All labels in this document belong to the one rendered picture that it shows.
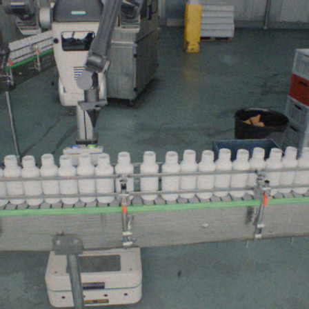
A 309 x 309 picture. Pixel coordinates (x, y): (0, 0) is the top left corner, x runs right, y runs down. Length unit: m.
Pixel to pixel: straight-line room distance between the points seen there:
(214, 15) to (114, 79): 6.11
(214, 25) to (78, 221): 9.63
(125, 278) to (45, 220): 0.86
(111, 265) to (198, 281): 0.59
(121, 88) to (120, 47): 0.55
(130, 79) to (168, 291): 3.21
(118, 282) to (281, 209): 1.01
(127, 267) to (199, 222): 0.84
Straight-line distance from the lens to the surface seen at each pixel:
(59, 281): 2.00
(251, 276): 2.39
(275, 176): 1.25
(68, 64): 1.61
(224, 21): 10.63
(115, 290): 2.02
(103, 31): 1.23
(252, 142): 1.83
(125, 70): 4.78
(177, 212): 1.20
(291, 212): 1.34
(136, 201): 1.19
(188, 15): 8.63
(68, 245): 1.27
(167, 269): 2.35
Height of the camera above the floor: 1.69
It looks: 28 degrees down
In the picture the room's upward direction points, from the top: 1 degrees clockwise
